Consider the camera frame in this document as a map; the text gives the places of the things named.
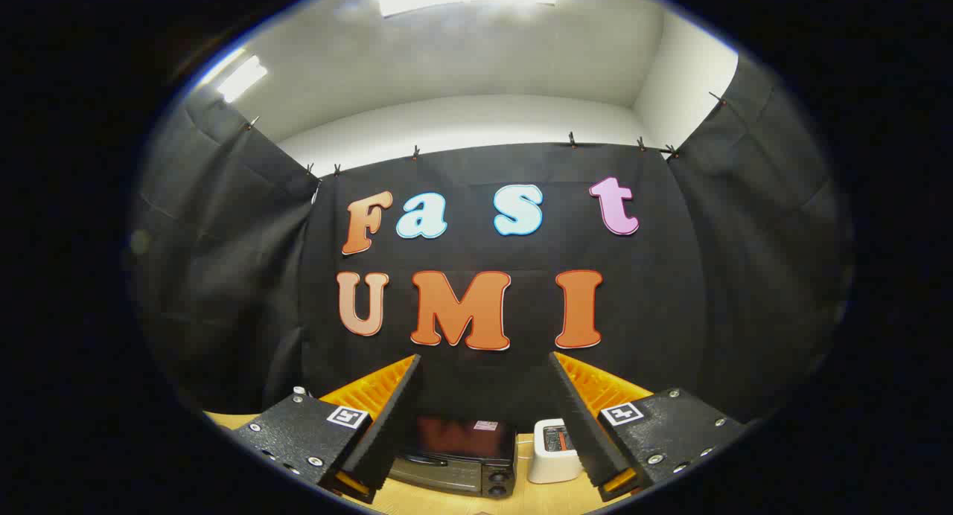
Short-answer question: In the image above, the black toaster oven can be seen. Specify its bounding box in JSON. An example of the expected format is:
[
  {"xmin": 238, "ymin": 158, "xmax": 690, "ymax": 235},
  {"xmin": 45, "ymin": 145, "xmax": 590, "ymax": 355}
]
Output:
[{"xmin": 387, "ymin": 415, "xmax": 520, "ymax": 499}]

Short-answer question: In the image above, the white bread toaster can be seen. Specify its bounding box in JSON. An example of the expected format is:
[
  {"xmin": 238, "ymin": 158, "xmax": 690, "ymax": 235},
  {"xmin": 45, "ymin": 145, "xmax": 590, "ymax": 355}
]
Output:
[{"xmin": 527, "ymin": 418, "xmax": 585, "ymax": 484}]

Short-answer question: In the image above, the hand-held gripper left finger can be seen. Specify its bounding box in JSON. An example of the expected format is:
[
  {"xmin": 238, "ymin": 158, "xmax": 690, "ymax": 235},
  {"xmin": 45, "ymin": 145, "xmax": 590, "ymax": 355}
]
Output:
[{"xmin": 231, "ymin": 354, "xmax": 423, "ymax": 505}]

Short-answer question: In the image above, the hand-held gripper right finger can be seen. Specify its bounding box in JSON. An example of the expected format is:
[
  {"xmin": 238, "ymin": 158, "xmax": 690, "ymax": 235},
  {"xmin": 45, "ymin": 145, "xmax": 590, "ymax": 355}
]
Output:
[{"xmin": 549, "ymin": 351, "xmax": 749, "ymax": 502}]

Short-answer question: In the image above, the small ceiling light panel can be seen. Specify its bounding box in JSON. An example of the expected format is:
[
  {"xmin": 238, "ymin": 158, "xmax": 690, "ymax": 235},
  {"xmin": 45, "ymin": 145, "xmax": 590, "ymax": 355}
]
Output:
[{"xmin": 216, "ymin": 54, "xmax": 269, "ymax": 104}]

